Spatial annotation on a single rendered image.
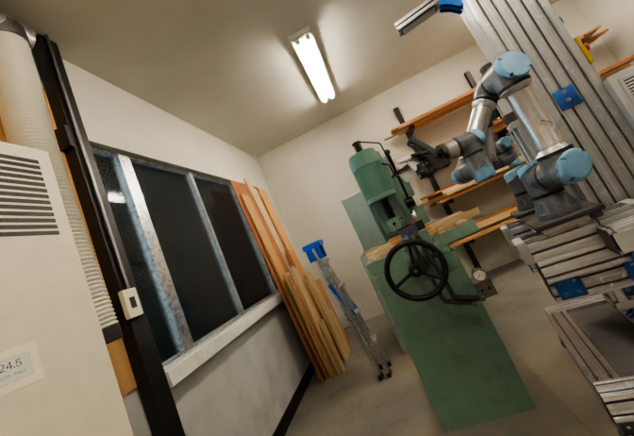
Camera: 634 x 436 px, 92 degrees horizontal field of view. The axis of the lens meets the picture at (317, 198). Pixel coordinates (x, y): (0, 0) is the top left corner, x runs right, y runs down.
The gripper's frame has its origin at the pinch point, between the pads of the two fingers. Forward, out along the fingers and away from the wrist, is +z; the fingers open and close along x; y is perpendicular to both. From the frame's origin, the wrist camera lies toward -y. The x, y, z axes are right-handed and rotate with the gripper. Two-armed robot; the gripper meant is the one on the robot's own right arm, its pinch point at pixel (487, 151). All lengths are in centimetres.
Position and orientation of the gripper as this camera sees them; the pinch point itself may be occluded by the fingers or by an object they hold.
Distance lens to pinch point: 261.1
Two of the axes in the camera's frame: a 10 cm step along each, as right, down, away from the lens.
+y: 5.2, 8.3, -1.8
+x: 8.2, -5.5, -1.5
